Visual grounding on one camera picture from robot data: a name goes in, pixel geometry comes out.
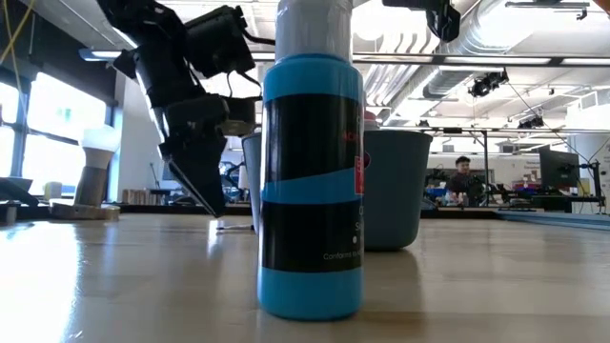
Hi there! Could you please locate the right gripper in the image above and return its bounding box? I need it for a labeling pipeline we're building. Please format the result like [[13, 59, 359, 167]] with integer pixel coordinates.
[[380, 0, 461, 43]]

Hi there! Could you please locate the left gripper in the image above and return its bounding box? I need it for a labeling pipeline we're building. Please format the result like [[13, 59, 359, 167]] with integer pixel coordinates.
[[113, 45, 263, 219]]

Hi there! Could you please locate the small magenta paint bottle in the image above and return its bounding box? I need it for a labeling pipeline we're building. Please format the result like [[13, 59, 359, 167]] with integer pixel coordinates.
[[364, 110, 381, 169]]

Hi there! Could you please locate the blue-grey plastic bin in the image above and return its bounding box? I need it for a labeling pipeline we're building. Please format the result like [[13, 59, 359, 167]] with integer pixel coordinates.
[[240, 129, 434, 252]]

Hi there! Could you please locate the light blue paint bottle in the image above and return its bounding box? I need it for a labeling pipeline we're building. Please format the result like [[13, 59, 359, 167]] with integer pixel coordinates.
[[257, 0, 366, 321]]

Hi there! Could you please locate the person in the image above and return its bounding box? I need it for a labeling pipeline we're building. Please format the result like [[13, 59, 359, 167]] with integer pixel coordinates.
[[446, 155, 481, 208]]

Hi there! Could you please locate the black computer monitor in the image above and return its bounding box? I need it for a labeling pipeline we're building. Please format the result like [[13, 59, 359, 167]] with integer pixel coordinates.
[[539, 145, 580, 188]]

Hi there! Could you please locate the dark office desk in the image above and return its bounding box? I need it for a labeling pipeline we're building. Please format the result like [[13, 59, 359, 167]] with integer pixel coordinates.
[[495, 193, 607, 213]]

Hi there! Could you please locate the grey-blue bench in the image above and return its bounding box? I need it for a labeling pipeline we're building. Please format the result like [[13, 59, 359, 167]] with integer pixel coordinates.
[[495, 211, 610, 232]]

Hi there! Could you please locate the silver ventilation duct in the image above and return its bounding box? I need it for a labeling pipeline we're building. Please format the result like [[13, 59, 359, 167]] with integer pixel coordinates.
[[364, 0, 506, 113]]

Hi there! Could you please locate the black ceiling camera rig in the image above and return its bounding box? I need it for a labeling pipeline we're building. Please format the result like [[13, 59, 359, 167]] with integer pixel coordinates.
[[469, 69, 509, 98]]

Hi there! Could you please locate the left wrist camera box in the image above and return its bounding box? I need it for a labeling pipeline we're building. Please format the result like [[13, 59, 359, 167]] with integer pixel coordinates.
[[184, 5, 257, 80]]

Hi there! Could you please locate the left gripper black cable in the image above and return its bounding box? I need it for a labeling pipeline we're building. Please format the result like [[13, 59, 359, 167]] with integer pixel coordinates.
[[226, 28, 277, 99]]

